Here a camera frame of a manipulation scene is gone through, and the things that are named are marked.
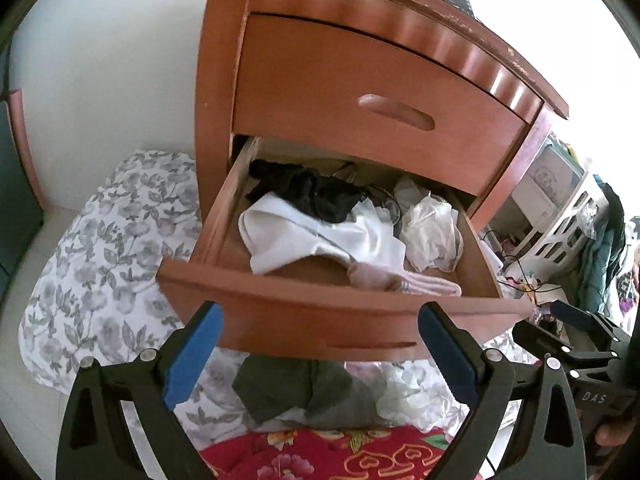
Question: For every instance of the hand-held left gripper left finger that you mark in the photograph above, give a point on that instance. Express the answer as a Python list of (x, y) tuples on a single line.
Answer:
[(192, 355)]

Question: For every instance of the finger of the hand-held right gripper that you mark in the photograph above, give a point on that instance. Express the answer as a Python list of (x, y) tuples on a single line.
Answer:
[(540, 342), (575, 315)]

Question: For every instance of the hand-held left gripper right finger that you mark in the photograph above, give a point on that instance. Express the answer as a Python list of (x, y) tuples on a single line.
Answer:
[(447, 355)]

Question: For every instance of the white sheer cloth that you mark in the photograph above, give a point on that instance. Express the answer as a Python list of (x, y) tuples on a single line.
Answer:
[(430, 230), (410, 400)]

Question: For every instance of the pink sock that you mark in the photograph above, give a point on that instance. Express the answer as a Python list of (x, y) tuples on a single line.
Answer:
[(400, 285)]

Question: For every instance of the grey green garment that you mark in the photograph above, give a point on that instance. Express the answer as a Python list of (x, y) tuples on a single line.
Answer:
[(300, 390)]

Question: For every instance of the wooden drawer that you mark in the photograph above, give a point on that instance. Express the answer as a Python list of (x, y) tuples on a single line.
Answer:
[(310, 75), (300, 310)]

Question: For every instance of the white garment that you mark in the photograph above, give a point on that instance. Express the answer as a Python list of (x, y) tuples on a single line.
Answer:
[(310, 240)]

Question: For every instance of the black garment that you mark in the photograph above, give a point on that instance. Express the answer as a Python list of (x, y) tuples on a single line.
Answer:
[(310, 192)]

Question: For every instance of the person's right hand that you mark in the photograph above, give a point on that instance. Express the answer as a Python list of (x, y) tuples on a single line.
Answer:
[(610, 435)]

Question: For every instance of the dark teal jacket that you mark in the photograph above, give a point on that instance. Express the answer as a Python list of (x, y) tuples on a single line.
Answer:
[(602, 260)]

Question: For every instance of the grey floral bed sheet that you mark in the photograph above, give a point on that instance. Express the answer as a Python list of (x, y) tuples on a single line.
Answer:
[(100, 270)]

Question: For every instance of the small white table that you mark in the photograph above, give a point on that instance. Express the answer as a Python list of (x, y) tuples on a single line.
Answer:
[(530, 195)]

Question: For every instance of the red floral blanket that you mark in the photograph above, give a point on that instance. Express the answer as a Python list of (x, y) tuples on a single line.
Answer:
[(325, 455)]

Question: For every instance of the dark cabinet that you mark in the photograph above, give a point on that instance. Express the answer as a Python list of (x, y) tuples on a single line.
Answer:
[(12, 210)]

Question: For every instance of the pink board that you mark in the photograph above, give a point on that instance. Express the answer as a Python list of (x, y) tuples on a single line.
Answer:
[(25, 150)]

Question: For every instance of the closed wooden drawer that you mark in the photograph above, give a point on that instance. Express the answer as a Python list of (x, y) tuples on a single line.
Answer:
[(310, 75)]

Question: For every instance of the wooden nightstand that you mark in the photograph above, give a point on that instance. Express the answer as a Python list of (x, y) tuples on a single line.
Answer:
[(350, 0)]

